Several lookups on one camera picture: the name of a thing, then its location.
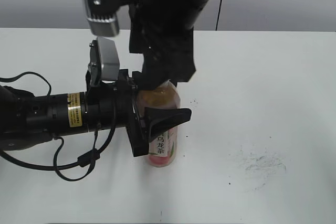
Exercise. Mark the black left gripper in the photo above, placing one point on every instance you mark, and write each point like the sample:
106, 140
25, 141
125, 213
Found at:
112, 105

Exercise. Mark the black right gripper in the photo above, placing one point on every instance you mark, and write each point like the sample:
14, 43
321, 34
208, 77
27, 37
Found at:
163, 33

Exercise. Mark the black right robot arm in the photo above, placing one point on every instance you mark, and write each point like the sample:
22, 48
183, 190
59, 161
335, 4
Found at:
163, 32

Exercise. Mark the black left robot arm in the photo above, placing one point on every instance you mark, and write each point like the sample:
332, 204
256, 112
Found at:
27, 120

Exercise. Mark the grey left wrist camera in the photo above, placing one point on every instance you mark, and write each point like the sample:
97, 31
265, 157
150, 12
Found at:
104, 61

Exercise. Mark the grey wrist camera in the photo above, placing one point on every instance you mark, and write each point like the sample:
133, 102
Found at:
104, 61
101, 6

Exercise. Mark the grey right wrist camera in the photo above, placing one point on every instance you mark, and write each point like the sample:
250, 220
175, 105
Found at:
101, 6

